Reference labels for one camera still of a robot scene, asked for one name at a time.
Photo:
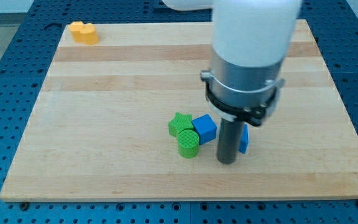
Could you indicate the blue perforated table plate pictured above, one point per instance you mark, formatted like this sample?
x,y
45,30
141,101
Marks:
x,y
24,66

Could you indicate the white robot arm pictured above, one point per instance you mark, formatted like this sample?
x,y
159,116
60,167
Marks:
x,y
250,41

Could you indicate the blue cube block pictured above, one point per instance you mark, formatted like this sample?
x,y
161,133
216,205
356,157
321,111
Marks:
x,y
206,128

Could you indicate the green star block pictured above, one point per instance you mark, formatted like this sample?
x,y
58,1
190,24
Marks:
x,y
179,123

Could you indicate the yellow hexagon block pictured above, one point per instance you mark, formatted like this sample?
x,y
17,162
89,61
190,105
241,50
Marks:
x,y
75,29

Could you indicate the wooden board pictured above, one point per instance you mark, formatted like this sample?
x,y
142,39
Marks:
x,y
98,131

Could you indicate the green cylinder block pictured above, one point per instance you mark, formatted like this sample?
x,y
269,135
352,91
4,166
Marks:
x,y
188,143

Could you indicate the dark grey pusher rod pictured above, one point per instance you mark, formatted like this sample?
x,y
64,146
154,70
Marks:
x,y
230,134

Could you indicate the yellow heart block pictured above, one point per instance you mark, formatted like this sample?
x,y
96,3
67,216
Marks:
x,y
89,34

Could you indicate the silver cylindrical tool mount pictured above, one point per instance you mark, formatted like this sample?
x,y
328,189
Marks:
x,y
238,93

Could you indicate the blue triangle block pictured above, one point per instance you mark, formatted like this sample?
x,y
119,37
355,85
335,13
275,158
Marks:
x,y
244,140

